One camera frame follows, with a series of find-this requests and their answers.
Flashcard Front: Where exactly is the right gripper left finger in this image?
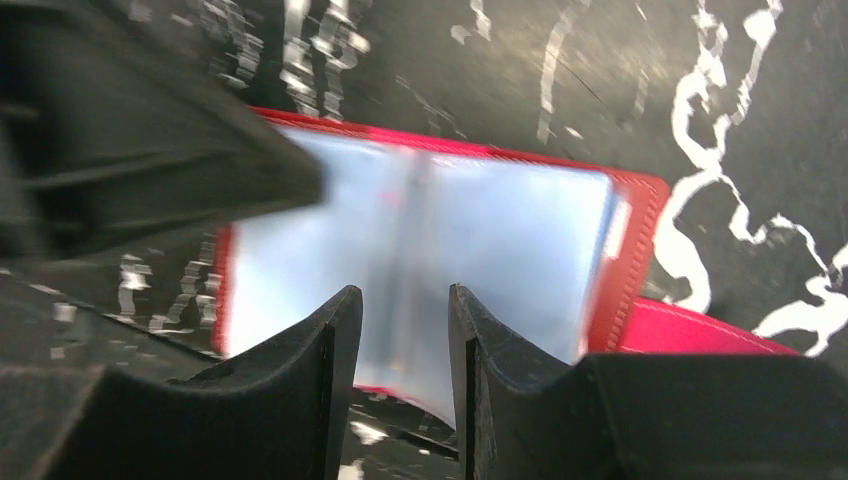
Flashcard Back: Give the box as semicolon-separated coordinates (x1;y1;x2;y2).
1;285;363;479

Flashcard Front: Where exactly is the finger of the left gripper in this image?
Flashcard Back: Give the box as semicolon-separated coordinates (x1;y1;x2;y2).
1;1;324;262

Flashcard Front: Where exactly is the red leather card holder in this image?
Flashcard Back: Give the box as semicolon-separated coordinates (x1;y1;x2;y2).
212;108;784;424

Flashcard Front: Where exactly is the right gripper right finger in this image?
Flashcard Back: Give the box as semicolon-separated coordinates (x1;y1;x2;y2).
449;285;847;479

